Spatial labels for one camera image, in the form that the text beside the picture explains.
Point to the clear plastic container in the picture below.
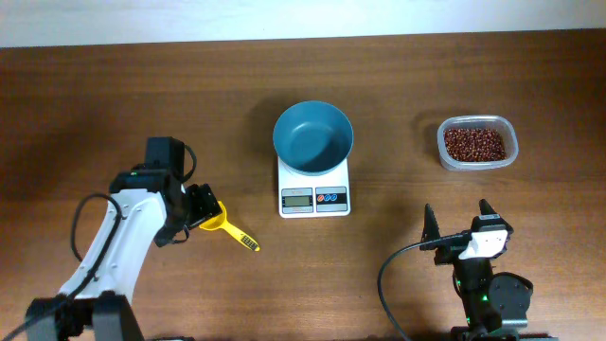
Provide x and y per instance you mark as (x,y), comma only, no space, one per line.
(500,124)

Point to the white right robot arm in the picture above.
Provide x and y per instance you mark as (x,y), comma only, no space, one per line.
(495,304)

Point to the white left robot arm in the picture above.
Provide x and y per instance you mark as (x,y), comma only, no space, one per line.
(152,203)

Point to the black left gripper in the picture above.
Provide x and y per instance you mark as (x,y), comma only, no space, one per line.
(203,205)

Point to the white digital kitchen scale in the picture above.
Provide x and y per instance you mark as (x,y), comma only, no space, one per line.
(313,196)

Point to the yellow plastic scoop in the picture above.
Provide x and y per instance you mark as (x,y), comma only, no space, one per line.
(220,222)

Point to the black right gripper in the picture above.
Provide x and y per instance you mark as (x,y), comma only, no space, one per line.
(451,252)

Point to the teal plastic bowl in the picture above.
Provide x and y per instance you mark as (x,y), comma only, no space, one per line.
(313,137)

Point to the red beans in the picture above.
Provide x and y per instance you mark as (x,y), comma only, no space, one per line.
(474,145)

